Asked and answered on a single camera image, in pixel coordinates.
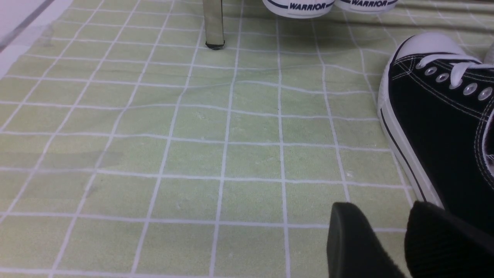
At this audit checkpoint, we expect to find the white warrior sneaker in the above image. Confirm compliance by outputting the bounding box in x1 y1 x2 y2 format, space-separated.
263 0 335 19
335 0 398 14

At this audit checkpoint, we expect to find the black canvas sneaker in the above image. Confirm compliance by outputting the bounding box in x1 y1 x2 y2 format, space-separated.
377 32 494 235

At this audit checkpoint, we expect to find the white Warrior sneaker left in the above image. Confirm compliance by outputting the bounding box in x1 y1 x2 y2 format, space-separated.
263 0 335 19

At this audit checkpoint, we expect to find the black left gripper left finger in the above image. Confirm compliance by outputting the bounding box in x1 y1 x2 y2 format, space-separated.
327 202 405 278

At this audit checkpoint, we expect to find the white Warrior sneaker right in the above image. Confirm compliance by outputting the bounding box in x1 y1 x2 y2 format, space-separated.
335 0 398 14

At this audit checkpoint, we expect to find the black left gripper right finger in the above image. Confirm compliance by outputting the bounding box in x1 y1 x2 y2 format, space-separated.
404 201 494 278

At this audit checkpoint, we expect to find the metal shoe rack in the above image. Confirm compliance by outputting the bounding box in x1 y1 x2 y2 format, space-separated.
202 0 225 51

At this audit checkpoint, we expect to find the green grid tablecloth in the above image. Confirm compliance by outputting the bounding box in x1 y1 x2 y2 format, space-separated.
0 0 493 278

